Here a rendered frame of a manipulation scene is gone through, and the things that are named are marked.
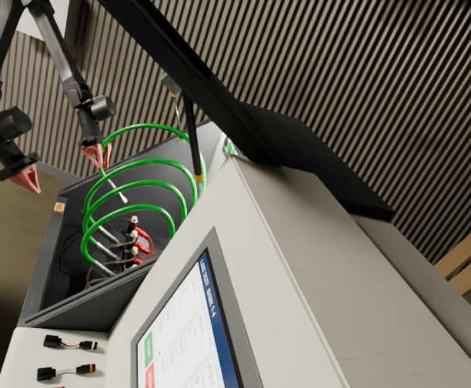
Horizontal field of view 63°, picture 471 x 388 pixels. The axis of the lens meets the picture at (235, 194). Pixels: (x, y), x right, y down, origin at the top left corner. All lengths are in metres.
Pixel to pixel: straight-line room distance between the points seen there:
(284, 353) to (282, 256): 0.13
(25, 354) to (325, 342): 0.77
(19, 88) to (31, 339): 2.75
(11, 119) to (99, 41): 2.17
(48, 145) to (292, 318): 3.27
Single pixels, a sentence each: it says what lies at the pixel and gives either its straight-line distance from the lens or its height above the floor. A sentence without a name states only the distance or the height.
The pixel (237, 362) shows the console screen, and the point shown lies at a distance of 0.57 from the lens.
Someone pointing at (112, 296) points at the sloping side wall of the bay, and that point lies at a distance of 1.04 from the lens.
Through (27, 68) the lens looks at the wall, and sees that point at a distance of 3.54.
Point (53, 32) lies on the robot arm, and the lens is 1.51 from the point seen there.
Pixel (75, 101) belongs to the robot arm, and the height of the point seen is 1.37.
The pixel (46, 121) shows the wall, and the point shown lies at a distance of 3.56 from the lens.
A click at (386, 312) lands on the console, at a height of 1.55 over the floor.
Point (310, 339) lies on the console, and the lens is 0.47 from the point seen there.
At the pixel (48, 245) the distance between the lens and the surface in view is 1.40.
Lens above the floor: 1.83
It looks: 25 degrees down
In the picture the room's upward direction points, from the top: 22 degrees clockwise
